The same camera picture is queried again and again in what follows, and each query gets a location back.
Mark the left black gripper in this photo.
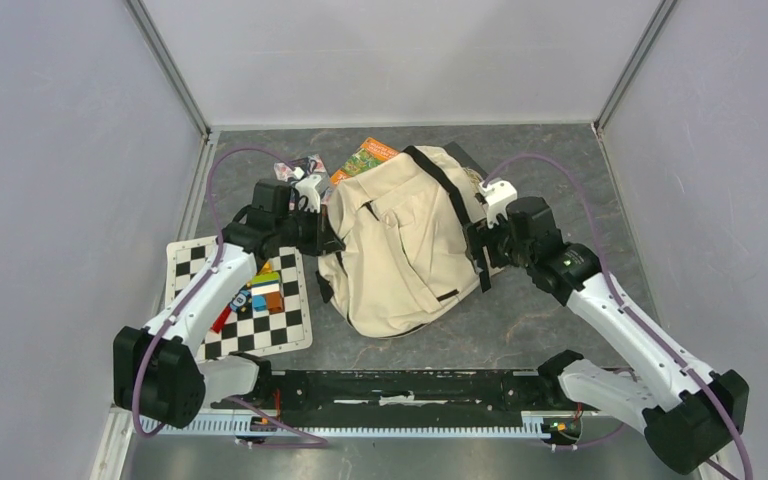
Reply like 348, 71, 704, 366
275, 203, 345, 257

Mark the cream canvas backpack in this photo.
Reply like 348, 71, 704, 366
317, 146, 485, 338

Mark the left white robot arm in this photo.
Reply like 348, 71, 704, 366
113, 175, 343, 436

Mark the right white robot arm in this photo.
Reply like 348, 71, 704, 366
465, 194, 750, 475

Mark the floral navy book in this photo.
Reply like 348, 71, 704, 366
273, 154, 330, 194

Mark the colourful block stack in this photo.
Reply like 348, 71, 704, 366
247, 262, 285, 314

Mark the blue robot figure toy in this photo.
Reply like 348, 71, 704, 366
229, 288, 252, 312

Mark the orange treehouse book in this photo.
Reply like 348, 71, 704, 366
330, 137, 399, 186

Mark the black book gold emblem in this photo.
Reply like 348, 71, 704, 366
443, 141, 487, 184

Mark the checkered chess mat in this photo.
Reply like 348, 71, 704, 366
164, 236, 313, 361

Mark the red calculator toy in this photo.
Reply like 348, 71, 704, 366
210, 305, 236, 334

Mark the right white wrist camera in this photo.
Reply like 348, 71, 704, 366
479, 179, 518, 229

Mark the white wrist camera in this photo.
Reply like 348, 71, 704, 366
479, 179, 518, 229
289, 175, 327, 213

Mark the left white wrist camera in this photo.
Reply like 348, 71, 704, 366
289, 175, 327, 213

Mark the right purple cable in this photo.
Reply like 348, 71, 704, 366
483, 152, 754, 480

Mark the purple cable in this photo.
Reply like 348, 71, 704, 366
483, 152, 754, 480
130, 146, 299, 439

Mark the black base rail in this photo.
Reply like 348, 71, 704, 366
211, 369, 592, 449

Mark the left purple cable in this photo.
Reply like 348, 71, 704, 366
130, 146, 299, 439

